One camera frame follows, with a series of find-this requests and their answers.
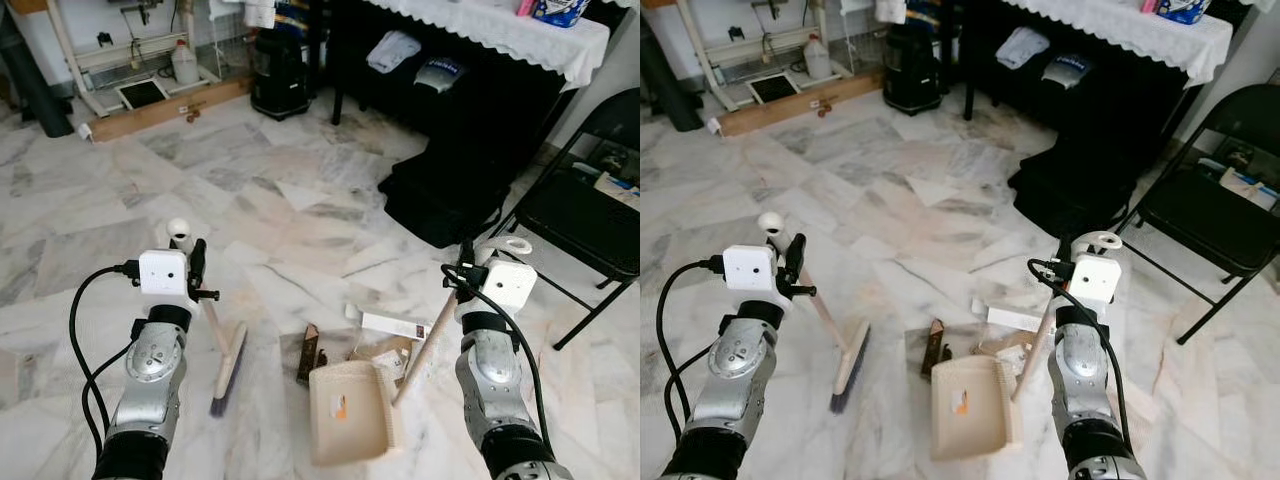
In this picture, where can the black cloth pile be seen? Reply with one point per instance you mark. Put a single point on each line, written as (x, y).
(460, 150)
(1090, 150)

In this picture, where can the small cardboard box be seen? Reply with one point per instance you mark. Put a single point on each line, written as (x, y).
(618, 187)
(1248, 185)

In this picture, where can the blue white package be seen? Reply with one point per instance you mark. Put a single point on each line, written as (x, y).
(558, 10)
(1185, 8)

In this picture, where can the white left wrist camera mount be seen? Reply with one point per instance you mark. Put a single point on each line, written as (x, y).
(750, 268)
(163, 272)

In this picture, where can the table with white lace cloth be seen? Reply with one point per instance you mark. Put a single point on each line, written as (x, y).
(1130, 30)
(500, 30)

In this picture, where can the white paper box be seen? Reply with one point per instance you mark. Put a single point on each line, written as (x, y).
(1015, 320)
(395, 326)

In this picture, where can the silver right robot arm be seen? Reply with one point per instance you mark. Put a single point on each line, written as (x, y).
(1080, 370)
(490, 370)

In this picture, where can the white hanging cloth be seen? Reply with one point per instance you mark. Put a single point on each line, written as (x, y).
(890, 10)
(260, 12)

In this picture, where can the dark rolled mat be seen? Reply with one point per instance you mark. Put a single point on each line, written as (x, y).
(665, 80)
(30, 80)

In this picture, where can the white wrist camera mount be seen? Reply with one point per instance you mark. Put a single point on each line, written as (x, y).
(508, 285)
(750, 268)
(1095, 280)
(163, 272)

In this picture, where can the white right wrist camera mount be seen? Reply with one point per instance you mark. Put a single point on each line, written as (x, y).
(508, 285)
(1095, 280)

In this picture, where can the clear plastic jug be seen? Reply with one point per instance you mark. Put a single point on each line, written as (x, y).
(817, 60)
(185, 68)

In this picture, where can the grey blue packet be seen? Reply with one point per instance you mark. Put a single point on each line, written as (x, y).
(1065, 70)
(440, 75)

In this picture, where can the white metal rack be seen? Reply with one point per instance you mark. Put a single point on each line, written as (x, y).
(80, 60)
(715, 55)

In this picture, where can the black folding chair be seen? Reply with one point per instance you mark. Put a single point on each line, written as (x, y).
(1210, 220)
(580, 215)

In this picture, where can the black vacuum cleaner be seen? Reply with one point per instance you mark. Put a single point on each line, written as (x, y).
(912, 70)
(280, 75)

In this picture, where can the white framed tablet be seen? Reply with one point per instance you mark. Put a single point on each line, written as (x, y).
(143, 94)
(775, 88)

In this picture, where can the wooden plank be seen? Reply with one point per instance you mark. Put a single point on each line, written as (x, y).
(170, 110)
(800, 105)

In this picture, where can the white plug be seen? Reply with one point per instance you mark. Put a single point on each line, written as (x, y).
(714, 126)
(84, 131)

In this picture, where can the white folded cloth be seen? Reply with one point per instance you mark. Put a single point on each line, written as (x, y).
(1022, 45)
(393, 50)

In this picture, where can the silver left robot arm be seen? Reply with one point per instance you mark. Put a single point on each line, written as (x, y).
(735, 370)
(150, 370)

